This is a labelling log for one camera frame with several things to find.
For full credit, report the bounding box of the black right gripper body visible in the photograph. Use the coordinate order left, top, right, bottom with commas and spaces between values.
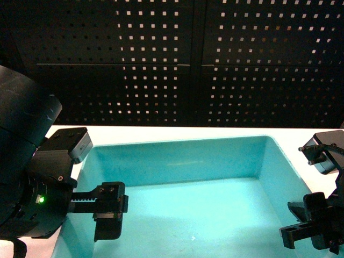
303, 171, 343, 254

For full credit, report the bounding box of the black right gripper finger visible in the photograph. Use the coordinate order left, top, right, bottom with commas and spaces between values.
279, 223, 331, 249
287, 202, 309, 223

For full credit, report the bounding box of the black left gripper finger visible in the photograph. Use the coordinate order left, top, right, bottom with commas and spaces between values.
70, 182, 128, 214
94, 213, 123, 241

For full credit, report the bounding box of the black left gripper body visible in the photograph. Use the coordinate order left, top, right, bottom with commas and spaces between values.
1, 150, 77, 239

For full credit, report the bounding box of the teal plastic tray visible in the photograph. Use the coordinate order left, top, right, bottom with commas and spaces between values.
53, 136, 333, 257

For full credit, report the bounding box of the black perforated panel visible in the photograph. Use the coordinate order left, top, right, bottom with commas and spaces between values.
1, 1, 343, 128

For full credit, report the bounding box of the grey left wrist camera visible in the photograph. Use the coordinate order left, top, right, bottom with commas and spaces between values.
38, 127, 93, 164

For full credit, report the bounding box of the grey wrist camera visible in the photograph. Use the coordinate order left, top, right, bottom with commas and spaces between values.
298, 130, 343, 175
38, 127, 93, 164

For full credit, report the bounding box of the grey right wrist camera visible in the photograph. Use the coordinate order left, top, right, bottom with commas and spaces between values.
298, 130, 343, 175

